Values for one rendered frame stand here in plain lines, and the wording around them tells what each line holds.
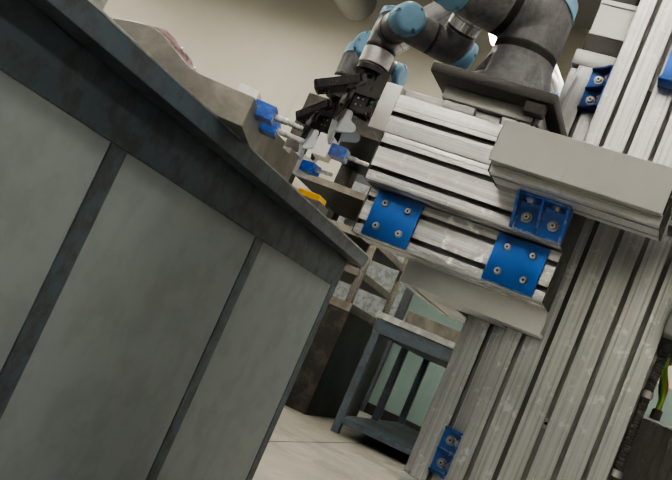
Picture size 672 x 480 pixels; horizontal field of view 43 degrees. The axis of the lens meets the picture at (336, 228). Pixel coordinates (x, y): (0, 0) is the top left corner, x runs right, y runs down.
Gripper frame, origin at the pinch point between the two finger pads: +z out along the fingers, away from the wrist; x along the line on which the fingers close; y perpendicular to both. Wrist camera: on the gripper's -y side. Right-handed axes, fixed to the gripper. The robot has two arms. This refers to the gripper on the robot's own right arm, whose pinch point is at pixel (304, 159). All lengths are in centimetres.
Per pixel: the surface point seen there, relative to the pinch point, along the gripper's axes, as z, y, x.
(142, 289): 47, 35, -69
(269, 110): 9, 45, -69
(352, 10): -266, -396, 452
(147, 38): 8, 30, -87
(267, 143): 9, 26, -45
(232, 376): 60, 19, -14
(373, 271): -33, -299, 528
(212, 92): 12, 41, -79
